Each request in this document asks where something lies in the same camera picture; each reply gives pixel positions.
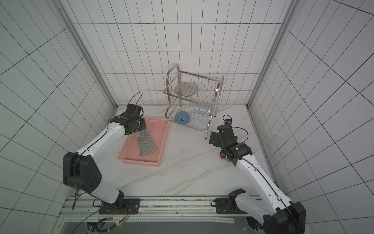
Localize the purple snack packet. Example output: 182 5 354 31
220 152 231 162

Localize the blue bowl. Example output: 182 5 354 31
174 111 191 125

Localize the pink plastic basket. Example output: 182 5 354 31
117 117 169 167

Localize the grey striped dishcloth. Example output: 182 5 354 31
136 129 157 156

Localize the steel two-tier dish rack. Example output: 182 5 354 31
163 64 225 139

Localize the clear blue plastic container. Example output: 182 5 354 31
192 104 212 116

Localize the left arm base cable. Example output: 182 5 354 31
70 204 132 234

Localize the round metal strainer plate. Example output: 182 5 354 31
174 82 198 97

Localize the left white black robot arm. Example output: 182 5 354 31
63 104 146 215

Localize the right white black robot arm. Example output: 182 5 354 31
209 124 306 234

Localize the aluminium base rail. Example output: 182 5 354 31
51 196 265 234

